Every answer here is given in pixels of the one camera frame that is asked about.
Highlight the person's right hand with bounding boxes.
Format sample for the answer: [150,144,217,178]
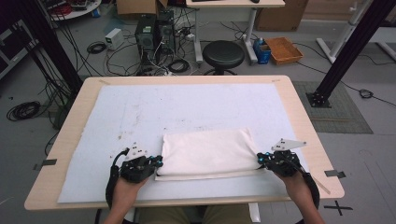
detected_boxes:
[275,170,309,200]

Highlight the person's left hand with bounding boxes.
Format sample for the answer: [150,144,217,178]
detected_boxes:
[111,175,148,203]

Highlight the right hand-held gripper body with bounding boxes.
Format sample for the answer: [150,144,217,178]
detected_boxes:
[264,138,308,178]

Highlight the black tape strip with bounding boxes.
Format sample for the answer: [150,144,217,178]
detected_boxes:
[323,169,347,180]
[33,158,58,172]

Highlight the white desk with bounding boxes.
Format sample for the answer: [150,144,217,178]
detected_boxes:
[185,0,286,65]

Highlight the white table mat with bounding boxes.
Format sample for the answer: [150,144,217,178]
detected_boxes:
[57,82,309,204]

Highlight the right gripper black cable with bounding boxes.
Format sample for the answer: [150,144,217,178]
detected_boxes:
[288,153,321,224]

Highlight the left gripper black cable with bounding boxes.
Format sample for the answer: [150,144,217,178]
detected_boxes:
[105,147,131,210]

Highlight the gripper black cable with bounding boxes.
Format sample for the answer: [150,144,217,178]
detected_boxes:
[105,147,131,210]
[288,153,321,224]

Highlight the blue box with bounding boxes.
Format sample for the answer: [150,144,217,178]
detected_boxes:
[252,37,272,65]

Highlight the black computer tower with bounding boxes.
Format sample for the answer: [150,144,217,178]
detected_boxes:
[156,10,177,56]
[134,15,158,68]

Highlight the round white table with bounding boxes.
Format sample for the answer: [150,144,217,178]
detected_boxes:
[40,0,103,22]

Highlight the light wooden table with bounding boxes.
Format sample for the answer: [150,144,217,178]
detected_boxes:
[23,75,346,212]

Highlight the black tape cross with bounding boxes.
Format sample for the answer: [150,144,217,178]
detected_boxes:
[323,200,354,217]

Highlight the cardboard box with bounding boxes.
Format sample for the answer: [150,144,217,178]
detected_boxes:
[254,0,310,33]
[115,0,169,17]

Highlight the white power supply box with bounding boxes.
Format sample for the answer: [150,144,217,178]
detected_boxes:
[104,27,125,51]

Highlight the coiled black cable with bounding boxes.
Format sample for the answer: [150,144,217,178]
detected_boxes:
[86,40,108,55]
[6,100,42,122]
[358,89,375,100]
[167,58,191,75]

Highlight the grey equipment rack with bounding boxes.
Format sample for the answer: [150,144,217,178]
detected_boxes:
[0,20,39,79]

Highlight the grey floor mat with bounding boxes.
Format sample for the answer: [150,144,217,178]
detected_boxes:
[292,80,375,135]

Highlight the white metal stand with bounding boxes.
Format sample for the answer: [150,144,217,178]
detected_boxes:
[316,0,396,64]

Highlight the orange shallow tray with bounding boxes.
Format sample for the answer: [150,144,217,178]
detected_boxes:
[264,36,304,66]

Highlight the black metal stand post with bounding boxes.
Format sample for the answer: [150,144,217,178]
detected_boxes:
[12,0,84,95]
[305,0,396,108]

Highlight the person's legs in khaki pants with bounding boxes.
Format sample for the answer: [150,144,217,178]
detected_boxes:
[136,203,252,224]

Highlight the white cartoon print tank top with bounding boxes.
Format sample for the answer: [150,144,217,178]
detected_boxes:
[154,127,267,182]

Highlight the black round stool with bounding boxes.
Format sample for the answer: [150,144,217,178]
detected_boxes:
[202,40,246,77]

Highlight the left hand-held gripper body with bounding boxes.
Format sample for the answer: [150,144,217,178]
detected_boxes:
[120,142,157,184]

